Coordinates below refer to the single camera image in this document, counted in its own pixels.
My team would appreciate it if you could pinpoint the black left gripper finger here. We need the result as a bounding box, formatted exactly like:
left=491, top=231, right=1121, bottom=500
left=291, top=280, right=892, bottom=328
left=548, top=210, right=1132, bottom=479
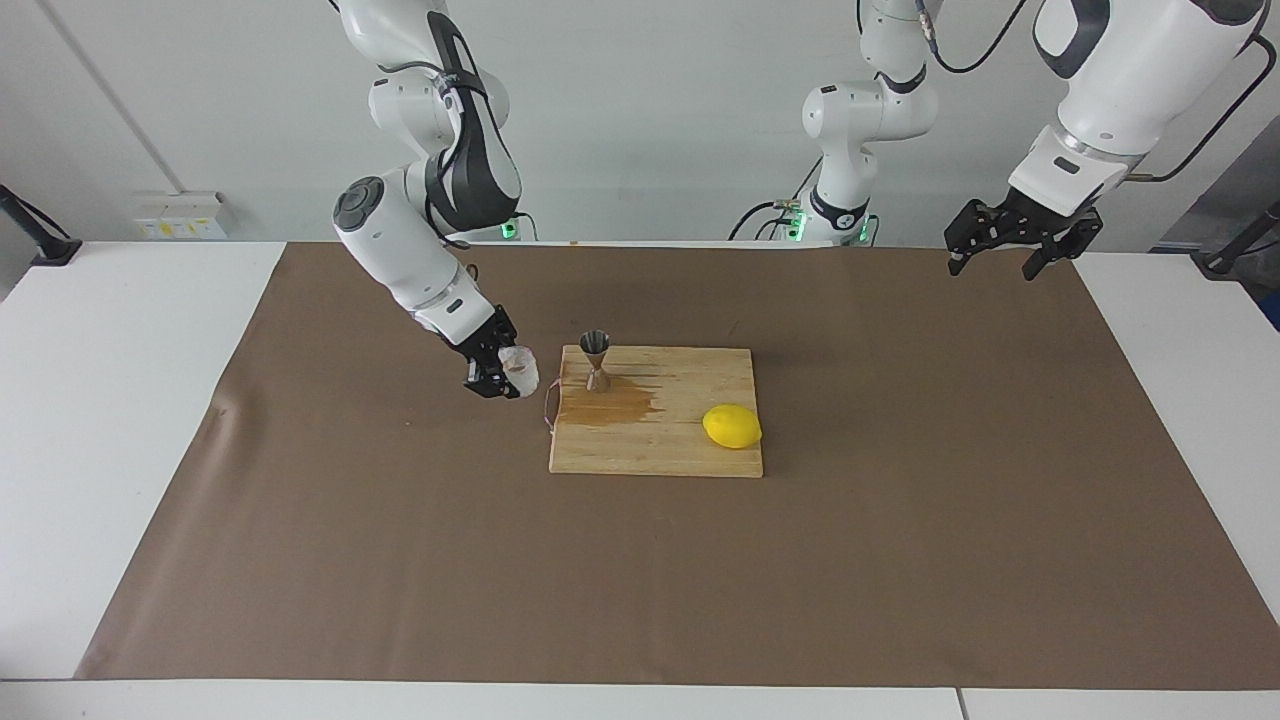
left=1021, top=222, right=1097, bottom=282
left=944, top=198, right=1013, bottom=277

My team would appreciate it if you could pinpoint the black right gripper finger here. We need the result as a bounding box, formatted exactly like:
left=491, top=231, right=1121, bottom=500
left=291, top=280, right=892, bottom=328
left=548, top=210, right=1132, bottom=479
left=463, top=360, right=523, bottom=400

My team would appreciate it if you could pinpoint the small clear glass cup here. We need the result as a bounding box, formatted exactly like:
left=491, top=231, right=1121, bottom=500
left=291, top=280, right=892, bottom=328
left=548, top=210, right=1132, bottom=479
left=497, top=345, right=542, bottom=399

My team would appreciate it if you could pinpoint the steel double jigger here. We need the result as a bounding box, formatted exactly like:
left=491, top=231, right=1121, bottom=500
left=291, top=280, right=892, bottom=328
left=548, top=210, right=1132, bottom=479
left=579, top=330, right=614, bottom=395

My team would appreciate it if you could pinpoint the wooden cutting board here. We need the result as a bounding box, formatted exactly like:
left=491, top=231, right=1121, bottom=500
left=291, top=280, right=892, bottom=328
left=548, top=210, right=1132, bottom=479
left=543, top=344, right=765, bottom=480

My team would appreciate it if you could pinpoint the black clamp stand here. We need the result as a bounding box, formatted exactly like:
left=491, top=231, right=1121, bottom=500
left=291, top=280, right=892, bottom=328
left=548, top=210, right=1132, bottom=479
left=0, top=184, right=84, bottom=267
left=1190, top=198, right=1280, bottom=280

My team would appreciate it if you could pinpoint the brown table mat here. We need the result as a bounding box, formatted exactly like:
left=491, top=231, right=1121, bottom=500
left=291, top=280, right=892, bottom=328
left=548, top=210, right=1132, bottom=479
left=75, top=240, right=1280, bottom=692

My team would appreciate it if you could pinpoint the yellow lemon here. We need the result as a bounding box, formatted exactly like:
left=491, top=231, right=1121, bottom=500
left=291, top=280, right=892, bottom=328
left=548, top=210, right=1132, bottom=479
left=701, top=403, right=764, bottom=451

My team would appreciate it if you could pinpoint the black left base cable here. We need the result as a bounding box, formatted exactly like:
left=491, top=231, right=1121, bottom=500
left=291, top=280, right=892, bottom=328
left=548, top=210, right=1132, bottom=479
left=727, top=155, right=826, bottom=243

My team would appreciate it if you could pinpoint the white wall socket box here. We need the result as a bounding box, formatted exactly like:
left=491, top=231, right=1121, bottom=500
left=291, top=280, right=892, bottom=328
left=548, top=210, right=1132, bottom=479
left=132, top=191, right=230, bottom=242

